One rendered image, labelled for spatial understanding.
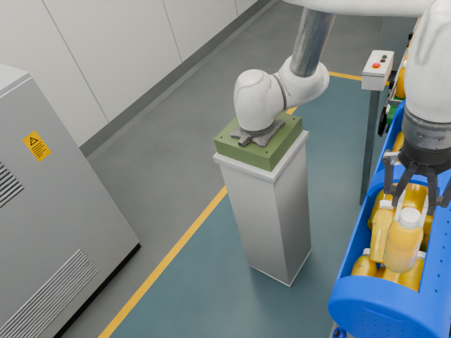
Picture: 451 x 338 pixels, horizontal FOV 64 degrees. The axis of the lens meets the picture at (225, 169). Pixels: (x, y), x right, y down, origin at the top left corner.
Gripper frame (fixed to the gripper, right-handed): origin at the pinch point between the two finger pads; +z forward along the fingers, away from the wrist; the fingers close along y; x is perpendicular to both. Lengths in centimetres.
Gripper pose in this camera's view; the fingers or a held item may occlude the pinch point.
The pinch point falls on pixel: (411, 208)
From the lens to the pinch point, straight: 81.7
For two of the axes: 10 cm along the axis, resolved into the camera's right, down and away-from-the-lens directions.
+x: 4.7, -7.0, 5.4
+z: 2.1, 6.8, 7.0
